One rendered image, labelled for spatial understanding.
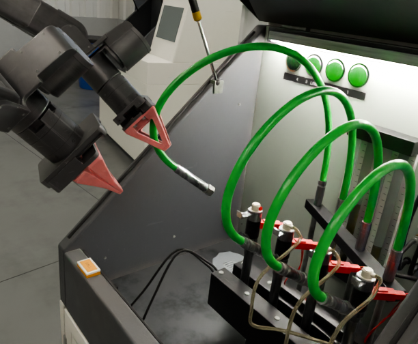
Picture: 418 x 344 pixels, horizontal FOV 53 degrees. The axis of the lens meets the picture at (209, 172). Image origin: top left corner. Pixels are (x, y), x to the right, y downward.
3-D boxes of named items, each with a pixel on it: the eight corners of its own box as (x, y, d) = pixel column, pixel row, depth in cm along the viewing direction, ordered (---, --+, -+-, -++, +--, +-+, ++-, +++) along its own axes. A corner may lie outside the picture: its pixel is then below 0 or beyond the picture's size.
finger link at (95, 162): (138, 189, 57) (87, 145, 52) (100, 226, 57) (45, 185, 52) (127, 170, 63) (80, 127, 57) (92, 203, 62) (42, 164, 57)
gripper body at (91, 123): (110, 136, 53) (65, 93, 49) (51, 192, 52) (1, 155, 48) (102, 121, 58) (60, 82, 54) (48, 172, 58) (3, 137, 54)
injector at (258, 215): (224, 300, 87) (236, 210, 79) (242, 292, 90) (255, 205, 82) (233, 308, 85) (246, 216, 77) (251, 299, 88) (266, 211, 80)
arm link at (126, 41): (55, 41, 76) (54, 33, 68) (103, 1, 78) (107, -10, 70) (101, 92, 80) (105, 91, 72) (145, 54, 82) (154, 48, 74)
